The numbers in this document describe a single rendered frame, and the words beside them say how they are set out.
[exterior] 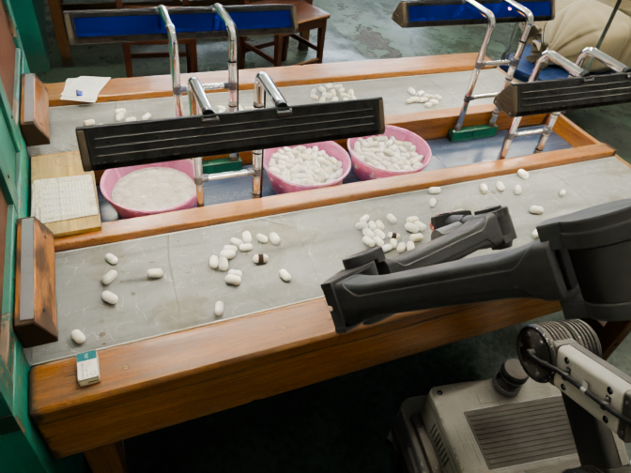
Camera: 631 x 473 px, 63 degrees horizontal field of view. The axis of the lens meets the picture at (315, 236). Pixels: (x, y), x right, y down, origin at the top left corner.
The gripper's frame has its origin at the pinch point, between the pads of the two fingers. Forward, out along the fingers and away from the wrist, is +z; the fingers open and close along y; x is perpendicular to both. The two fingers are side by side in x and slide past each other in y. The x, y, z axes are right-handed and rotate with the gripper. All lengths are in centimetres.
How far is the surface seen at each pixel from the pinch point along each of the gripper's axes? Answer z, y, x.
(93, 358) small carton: -8, 80, 11
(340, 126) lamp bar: -8.1, 24.2, -25.8
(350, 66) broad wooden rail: 80, -21, -58
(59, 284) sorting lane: 13, 86, -1
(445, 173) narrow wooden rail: 23.3, -21.1, -11.8
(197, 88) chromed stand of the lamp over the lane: -2, 52, -37
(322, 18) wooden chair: 199, -63, -115
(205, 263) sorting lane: 12, 55, 0
